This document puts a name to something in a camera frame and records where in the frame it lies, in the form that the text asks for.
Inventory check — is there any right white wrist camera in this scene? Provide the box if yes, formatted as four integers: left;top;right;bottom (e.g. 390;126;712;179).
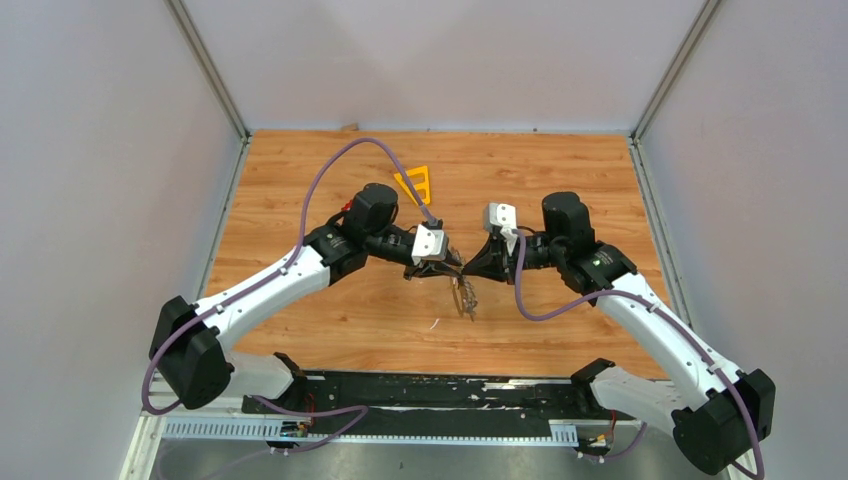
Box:
483;202;518;255

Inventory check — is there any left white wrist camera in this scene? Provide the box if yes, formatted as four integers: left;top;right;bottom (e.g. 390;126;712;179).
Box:
410;224;449;265

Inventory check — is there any grey slotted cable duct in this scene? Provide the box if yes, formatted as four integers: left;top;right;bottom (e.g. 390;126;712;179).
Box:
162;418;580;446

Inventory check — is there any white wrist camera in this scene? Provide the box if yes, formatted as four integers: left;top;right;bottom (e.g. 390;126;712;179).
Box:
483;202;518;255
410;224;449;265

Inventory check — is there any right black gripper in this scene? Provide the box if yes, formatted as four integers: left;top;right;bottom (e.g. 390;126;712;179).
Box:
461;233;565;286

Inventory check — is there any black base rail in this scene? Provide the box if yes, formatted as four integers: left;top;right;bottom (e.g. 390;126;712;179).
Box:
273;370;630;438

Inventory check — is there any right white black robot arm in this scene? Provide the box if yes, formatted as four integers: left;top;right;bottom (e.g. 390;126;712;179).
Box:
463;192;776;479

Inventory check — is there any yellow triangular plastic piece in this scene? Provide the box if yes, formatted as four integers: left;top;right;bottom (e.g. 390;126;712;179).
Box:
394;165;432;206

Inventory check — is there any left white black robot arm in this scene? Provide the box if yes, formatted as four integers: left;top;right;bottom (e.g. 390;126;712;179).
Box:
145;183;462;413

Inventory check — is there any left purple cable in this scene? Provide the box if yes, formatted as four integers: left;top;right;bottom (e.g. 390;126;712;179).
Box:
141;137;442;456

